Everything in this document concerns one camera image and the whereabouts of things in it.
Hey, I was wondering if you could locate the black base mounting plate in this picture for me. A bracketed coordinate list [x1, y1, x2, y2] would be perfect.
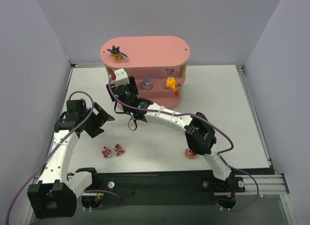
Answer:
[78, 170, 245, 210]

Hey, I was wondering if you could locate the black bat creature toy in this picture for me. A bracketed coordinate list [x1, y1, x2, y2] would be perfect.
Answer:
[107, 45, 128, 60]

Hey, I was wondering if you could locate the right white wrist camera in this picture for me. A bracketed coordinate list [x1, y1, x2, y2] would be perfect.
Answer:
[110, 68, 129, 87]

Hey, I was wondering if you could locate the purple cable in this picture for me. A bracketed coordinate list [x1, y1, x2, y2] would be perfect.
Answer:
[108, 76, 235, 153]
[4, 90, 95, 225]

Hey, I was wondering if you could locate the pink three-tier shelf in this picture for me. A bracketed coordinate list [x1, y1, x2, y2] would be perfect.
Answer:
[100, 36, 190, 109]

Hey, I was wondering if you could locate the orange spiky creature toy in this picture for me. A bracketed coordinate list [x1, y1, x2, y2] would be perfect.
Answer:
[166, 76, 182, 97]

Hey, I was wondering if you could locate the red white cake toy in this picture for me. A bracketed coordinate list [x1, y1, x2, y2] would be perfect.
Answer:
[101, 146, 112, 158]

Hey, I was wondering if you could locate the pink bear strawberry donut toy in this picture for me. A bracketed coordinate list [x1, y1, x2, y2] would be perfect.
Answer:
[185, 148, 197, 159]

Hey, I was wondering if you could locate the strawberry cake bear toy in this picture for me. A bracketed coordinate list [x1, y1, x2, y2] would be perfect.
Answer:
[114, 144, 125, 156]

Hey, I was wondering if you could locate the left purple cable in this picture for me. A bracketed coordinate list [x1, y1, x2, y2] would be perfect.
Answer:
[4, 90, 95, 225]

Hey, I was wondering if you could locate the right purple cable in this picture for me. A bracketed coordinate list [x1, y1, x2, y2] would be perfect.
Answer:
[108, 76, 235, 153]

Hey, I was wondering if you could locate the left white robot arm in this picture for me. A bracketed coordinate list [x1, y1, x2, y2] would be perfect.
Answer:
[27, 99, 114, 219]

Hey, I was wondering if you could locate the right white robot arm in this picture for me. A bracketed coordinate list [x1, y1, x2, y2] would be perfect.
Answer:
[106, 74, 238, 187]

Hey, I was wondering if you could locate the blue bunny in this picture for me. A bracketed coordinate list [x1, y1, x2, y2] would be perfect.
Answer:
[166, 69, 174, 78]

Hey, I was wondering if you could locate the purple bunny donut toy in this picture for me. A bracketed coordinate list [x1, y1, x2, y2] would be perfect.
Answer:
[140, 75, 154, 90]

